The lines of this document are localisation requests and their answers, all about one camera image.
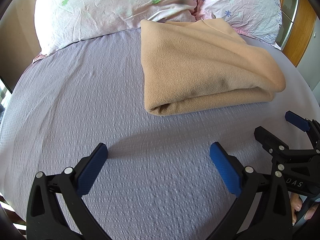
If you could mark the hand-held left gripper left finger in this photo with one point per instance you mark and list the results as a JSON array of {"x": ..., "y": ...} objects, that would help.
[{"x": 91, "y": 170}]

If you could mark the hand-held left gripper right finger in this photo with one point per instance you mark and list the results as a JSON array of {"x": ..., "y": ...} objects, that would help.
[{"x": 225, "y": 170}]

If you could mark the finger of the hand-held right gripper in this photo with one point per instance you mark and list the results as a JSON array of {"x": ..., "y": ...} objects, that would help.
[
  {"x": 297, "y": 121},
  {"x": 267, "y": 138}
]

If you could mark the beige fleece blanket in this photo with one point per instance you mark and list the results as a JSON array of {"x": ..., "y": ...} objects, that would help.
[{"x": 200, "y": 67}]

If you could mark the person's right hand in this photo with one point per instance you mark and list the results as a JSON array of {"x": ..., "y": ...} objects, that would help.
[{"x": 296, "y": 203}]

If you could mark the bed with lilac sheet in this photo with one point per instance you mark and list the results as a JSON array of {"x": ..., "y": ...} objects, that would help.
[{"x": 100, "y": 105}]

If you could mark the wooden headboard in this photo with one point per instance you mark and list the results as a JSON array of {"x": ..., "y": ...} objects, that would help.
[{"x": 302, "y": 30}]

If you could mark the dark framed window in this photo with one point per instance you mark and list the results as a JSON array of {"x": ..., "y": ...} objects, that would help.
[{"x": 5, "y": 87}]

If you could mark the pink floral pillow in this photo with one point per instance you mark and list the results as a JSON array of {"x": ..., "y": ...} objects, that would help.
[{"x": 237, "y": 5}]

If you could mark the pink floral pillow tree print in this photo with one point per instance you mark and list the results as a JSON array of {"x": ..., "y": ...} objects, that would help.
[{"x": 100, "y": 5}]

